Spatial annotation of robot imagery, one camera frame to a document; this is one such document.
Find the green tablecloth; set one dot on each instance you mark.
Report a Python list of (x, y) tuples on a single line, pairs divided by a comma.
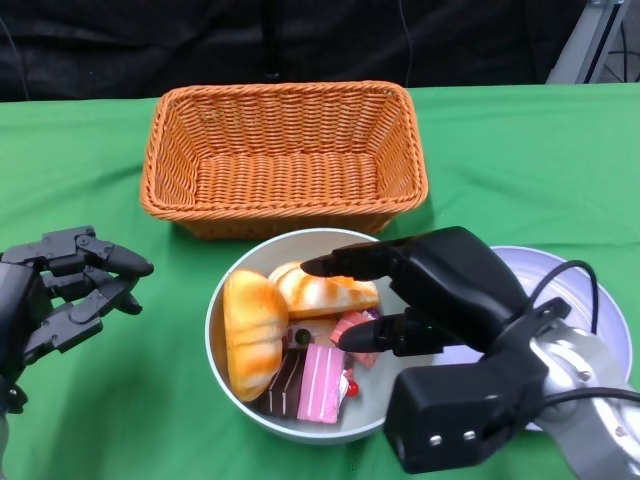
[(100, 150)]

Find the pink layered cake slice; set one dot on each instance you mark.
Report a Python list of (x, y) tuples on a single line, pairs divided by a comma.
[(320, 385)]

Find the coral layered cake slice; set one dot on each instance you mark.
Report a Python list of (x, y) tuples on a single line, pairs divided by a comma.
[(362, 357)]

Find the aluminium frame profile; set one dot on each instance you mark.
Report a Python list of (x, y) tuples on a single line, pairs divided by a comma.
[(590, 45)]

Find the brown chocolate cake slice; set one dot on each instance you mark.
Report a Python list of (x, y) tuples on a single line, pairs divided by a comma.
[(282, 385)]

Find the orange wicker basket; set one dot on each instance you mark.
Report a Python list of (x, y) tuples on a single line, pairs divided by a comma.
[(285, 145)]

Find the pale grey-green bowl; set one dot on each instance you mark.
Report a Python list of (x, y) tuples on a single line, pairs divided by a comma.
[(280, 250)]

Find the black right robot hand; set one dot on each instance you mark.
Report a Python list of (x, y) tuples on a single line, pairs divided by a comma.
[(450, 280)]

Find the lilac plate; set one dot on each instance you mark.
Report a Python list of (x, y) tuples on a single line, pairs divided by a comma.
[(550, 280)]

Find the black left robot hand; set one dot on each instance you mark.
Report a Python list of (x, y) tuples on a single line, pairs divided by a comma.
[(20, 300)]

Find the black backdrop cloth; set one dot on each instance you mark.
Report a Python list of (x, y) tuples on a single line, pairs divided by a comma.
[(150, 45)]

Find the orange striped twisted bread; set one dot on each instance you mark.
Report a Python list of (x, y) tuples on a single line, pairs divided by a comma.
[(320, 297)]

